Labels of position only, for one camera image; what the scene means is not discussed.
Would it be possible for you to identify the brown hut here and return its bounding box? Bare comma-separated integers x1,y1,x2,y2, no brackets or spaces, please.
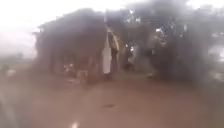
32,8,112,81

